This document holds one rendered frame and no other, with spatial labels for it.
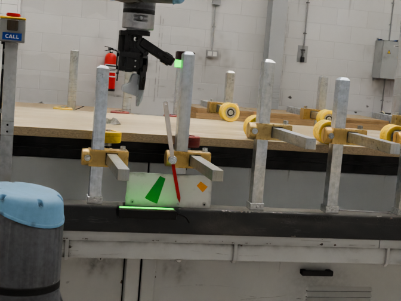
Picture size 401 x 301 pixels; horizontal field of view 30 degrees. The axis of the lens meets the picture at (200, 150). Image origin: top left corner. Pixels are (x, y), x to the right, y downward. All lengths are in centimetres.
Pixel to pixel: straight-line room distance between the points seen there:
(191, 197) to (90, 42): 715
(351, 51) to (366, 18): 50
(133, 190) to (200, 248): 29
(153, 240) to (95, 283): 35
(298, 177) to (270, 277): 37
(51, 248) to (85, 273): 112
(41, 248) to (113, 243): 89
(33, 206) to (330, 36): 901
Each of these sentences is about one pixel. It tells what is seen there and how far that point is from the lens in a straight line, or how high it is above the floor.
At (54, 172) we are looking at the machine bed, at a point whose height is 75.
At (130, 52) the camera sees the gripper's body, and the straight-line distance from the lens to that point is 210.
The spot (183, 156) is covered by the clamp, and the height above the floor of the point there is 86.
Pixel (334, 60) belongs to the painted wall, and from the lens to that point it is 1027.
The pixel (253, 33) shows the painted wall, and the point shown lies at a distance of 983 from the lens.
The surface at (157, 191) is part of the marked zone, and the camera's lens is 224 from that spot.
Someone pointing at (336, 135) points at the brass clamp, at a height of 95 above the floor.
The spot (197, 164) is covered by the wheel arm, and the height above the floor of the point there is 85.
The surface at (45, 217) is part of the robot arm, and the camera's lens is 141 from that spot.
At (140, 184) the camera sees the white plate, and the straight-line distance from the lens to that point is 223.
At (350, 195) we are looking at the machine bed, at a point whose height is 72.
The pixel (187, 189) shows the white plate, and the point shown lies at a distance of 226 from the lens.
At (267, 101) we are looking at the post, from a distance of 230.
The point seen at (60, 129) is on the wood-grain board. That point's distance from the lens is 236.
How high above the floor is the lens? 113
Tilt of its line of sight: 7 degrees down
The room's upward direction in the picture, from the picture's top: 5 degrees clockwise
